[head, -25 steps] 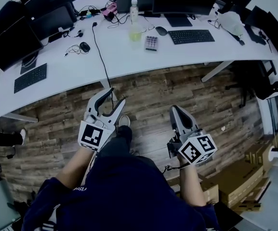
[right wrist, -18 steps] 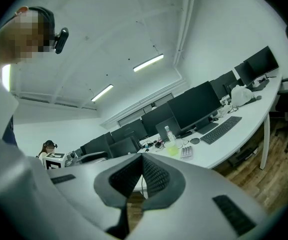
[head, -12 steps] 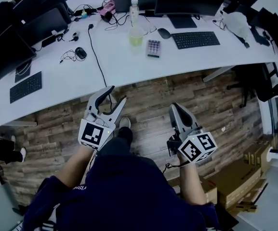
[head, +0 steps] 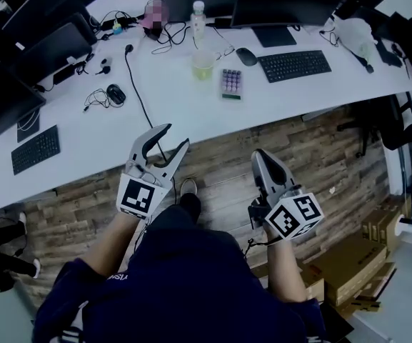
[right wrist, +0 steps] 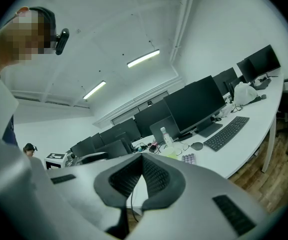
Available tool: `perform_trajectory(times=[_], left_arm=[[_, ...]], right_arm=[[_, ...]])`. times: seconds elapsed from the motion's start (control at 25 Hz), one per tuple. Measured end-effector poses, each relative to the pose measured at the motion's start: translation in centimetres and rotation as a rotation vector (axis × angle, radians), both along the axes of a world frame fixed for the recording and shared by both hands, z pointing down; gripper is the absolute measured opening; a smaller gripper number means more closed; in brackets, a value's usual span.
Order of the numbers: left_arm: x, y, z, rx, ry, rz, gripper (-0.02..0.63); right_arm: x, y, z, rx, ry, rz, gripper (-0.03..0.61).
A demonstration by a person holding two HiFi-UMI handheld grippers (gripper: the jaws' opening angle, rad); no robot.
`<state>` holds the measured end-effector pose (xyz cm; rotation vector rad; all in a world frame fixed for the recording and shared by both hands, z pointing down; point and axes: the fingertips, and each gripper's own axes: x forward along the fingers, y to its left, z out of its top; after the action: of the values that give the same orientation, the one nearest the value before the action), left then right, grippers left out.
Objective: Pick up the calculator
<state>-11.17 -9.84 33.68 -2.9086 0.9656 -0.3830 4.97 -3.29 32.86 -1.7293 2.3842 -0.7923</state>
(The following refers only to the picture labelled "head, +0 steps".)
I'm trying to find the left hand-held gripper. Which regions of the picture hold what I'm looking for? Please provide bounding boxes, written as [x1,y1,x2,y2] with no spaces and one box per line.
[116,123,191,222]

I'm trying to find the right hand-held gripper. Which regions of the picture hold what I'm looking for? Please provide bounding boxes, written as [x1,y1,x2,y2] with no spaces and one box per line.
[247,148,326,243]

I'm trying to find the purple-keyed calculator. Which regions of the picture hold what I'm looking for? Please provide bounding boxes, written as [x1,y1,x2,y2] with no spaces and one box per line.
[220,68,243,102]

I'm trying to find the person's left forearm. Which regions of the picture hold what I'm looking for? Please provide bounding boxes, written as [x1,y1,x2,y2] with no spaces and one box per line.
[79,209,146,279]

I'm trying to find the person's right forearm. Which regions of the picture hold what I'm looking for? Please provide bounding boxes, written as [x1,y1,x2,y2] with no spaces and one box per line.
[264,227,308,304]

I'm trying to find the person's grey shoe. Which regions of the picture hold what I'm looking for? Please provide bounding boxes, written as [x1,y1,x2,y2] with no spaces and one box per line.
[179,177,199,197]

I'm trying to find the person's black trouser leg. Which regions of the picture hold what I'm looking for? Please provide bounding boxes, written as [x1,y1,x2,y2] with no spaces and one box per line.
[147,191,203,236]

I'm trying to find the rounded black computer mouse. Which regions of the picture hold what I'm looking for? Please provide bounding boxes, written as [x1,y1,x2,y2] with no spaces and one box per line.
[106,83,126,105]

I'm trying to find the clear yellow-tinted cup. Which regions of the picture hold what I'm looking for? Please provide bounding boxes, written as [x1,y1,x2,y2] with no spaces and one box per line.
[191,49,216,82]

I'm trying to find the small black adapter plug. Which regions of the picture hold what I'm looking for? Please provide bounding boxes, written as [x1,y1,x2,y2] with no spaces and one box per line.
[94,56,114,76]

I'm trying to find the wide black keyboard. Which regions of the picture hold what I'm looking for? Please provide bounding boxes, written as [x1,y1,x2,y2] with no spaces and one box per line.
[257,49,333,84]

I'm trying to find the flat black computer mouse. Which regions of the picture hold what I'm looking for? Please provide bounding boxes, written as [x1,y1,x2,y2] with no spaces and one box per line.
[235,46,258,67]

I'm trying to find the black-framed eyeglasses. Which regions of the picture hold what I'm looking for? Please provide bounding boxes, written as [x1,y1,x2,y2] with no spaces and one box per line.
[215,45,236,61]

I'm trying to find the compact black keyboard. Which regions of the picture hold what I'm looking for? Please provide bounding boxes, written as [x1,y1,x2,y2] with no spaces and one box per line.
[10,124,61,176]

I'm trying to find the tall brown cardboard box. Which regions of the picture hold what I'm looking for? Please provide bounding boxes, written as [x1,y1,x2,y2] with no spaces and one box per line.
[360,194,412,254]

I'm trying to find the large brown cardboard box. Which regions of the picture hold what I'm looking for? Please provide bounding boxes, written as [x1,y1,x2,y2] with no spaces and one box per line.
[303,233,389,307]

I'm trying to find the black office chair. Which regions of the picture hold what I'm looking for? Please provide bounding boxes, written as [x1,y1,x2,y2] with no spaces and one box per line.
[336,91,412,161]

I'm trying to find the black square monitor base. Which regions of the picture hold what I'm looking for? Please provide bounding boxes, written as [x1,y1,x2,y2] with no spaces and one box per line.
[16,110,41,144]

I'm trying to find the pink and black object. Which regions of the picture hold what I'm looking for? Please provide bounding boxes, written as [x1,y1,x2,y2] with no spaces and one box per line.
[138,0,171,41]

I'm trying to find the clear plastic bottle white cap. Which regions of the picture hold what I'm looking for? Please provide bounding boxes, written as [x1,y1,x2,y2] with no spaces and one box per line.
[189,0,207,50]

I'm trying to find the person's dark blue shirt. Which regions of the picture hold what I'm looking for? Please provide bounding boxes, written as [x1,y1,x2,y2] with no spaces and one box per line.
[31,227,327,343]

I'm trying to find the white plastic bag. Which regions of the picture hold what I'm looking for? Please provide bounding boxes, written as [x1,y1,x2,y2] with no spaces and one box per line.
[333,16,380,59]

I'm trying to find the large black monitor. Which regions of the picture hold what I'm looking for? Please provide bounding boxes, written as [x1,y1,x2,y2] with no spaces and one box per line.
[230,0,350,29]

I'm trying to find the long black power cable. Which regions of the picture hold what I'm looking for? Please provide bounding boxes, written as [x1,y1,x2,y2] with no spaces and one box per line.
[124,43,169,166]

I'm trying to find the black wrist strap cord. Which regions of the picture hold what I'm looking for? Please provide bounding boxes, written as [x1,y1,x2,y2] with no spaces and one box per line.
[243,237,283,256]

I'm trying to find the tangled thin black cable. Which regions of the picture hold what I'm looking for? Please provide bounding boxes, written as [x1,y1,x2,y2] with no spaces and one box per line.
[82,88,113,114]

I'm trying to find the looped black cables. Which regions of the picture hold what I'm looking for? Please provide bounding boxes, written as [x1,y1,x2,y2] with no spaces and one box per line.
[151,21,193,56]

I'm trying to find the black monitor base plate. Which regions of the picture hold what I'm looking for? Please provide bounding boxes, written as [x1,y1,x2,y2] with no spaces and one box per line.
[251,26,298,49]

